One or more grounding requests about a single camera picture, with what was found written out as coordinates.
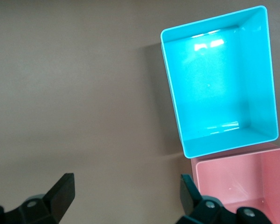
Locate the pink plastic bin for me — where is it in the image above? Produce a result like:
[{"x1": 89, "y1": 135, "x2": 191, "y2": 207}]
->
[{"x1": 190, "y1": 143, "x2": 280, "y2": 224}]

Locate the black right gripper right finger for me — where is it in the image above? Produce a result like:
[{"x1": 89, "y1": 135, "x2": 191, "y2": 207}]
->
[{"x1": 177, "y1": 174, "x2": 274, "y2": 224}]

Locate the brown table cover sheet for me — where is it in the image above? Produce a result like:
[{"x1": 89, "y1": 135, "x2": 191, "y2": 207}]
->
[{"x1": 0, "y1": 0, "x2": 280, "y2": 224}]

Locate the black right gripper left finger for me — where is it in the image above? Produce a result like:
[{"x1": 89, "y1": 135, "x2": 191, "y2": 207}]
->
[{"x1": 0, "y1": 172, "x2": 75, "y2": 224}]

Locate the blue plastic bin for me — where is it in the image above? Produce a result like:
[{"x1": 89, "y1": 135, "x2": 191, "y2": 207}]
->
[{"x1": 160, "y1": 5, "x2": 280, "y2": 159}]

